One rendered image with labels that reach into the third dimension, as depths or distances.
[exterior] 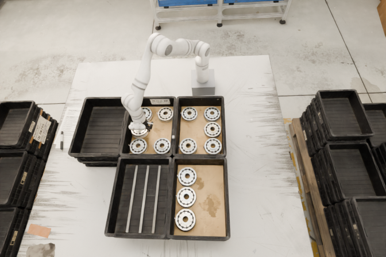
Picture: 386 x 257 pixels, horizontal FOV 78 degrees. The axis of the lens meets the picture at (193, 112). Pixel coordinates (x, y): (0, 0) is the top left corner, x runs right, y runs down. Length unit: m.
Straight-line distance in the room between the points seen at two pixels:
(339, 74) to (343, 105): 0.95
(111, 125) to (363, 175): 1.83
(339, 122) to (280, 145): 0.65
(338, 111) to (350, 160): 0.38
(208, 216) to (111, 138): 0.75
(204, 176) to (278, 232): 0.50
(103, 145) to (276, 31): 2.60
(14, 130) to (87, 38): 1.68
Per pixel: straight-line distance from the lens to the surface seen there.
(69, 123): 1.93
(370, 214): 1.98
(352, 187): 2.10
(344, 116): 2.20
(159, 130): 1.52
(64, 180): 1.76
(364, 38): 3.71
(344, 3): 4.13
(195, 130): 1.49
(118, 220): 1.43
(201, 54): 1.48
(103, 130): 1.63
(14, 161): 2.46
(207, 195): 1.36
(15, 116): 2.53
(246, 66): 1.97
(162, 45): 1.11
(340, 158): 2.15
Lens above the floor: 2.17
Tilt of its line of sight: 60 degrees down
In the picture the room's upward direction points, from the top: 6 degrees counter-clockwise
